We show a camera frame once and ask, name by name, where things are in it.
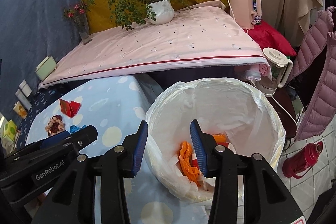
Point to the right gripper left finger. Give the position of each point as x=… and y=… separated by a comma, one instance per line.
x=139, y=148

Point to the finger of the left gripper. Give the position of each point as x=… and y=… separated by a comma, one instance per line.
x=82, y=138
x=56, y=138

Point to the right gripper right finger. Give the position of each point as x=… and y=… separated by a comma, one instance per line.
x=199, y=140

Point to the blue wrapper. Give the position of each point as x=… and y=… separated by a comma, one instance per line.
x=74, y=128

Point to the dark red scrunchie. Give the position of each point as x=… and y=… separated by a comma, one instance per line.
x=55, y=126

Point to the red white paper cup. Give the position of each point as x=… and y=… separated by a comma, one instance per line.
x=212, y=142

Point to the red envelope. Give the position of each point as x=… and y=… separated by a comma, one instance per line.
x=70, y=109

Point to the orange snack wrapper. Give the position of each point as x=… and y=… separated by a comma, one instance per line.
x=189, y=170

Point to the white tissue pile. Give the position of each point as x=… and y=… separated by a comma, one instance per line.
x=204, y=184

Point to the white lined trash bin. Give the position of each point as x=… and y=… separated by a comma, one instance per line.
x=221, y=106

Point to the light blue patterned tablecloth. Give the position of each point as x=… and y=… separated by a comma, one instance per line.
x=116, y=106

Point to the green yellow box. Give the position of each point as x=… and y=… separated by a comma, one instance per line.
x=9, y=131

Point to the orange print cup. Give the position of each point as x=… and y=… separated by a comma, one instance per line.
x=20, y=110

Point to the dark blue patterned cloth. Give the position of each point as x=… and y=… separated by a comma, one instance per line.
x=41, y=100

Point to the white jar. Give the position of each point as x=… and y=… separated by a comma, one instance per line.
x=25, y=88

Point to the green tissue box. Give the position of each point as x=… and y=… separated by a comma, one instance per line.
x=45, y=68

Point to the red thermos flask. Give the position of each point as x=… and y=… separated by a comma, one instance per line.
x=300, y=163

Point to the pink bed cover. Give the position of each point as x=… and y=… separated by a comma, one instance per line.
x=202, y=36

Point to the white blender jug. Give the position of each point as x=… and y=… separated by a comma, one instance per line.
x=280, y=68

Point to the pink puffer jacket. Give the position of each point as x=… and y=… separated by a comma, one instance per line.
x=314, y=72

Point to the glass vase with flowers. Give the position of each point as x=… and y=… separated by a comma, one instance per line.
x=77, y=15

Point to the pink electric kettle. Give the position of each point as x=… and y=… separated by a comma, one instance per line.
x=247, y=13

